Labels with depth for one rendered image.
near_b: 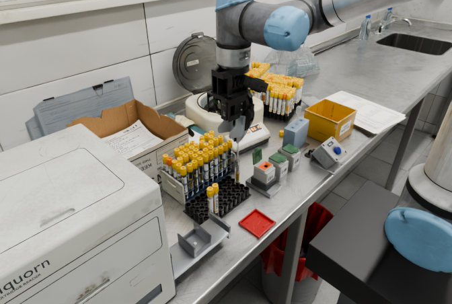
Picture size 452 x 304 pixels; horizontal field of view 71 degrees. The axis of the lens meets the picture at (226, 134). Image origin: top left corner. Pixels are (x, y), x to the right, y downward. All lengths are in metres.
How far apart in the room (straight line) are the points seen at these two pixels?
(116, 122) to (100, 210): 0.66
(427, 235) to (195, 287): 0.44
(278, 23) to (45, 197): 0.46
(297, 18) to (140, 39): 0.70
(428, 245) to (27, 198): 0.59
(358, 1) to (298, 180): 0.54
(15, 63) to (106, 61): 0.26
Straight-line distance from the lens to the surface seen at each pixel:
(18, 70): 1.04
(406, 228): 0.57
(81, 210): 0.50
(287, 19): 0.58
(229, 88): 0.70
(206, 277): 0.75
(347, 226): 0.78
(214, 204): 0.81
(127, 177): 0.53
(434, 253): 0.59
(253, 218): 0.85
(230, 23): 0.65
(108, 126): 1.12
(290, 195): 0.93
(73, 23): 1.06
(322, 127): 1.15
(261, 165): 0.90
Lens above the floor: 1.50
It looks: 32 degrees down
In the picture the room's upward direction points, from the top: straight up
